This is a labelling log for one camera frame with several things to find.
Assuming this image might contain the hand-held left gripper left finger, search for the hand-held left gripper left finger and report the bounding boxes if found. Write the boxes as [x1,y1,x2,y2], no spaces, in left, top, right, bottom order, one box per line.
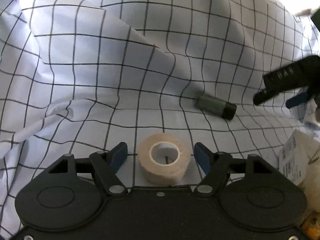
[47,142,129,197]

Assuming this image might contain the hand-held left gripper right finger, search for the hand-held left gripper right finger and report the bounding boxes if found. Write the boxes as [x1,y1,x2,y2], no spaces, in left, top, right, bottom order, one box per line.
[193,142,278,197]

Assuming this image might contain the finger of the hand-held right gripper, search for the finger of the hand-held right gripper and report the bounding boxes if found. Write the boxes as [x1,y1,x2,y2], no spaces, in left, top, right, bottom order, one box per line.
[253,87,285,106]
[286,91,314,109]

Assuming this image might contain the beige bandage roll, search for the beige bandage roll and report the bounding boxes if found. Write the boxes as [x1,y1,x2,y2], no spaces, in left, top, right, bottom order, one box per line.
[138,133,191,186]

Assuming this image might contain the grey black cylinder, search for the grey black cylinder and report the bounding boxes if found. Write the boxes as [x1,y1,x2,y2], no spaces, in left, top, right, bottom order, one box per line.
[195,92,237,121]

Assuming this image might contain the white cardboard box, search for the white cardboard box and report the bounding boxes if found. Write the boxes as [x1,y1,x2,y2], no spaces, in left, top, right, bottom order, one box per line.
[279,129,320,188]

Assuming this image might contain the white checked bed sheet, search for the white checked bed sheet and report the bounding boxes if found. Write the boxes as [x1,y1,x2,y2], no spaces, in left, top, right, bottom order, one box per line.
[0,0,320,233]

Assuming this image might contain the orange fabric pumpkin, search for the orange fabric pumpkin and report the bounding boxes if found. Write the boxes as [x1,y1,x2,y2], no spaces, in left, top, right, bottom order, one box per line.
[300,214,320,234]

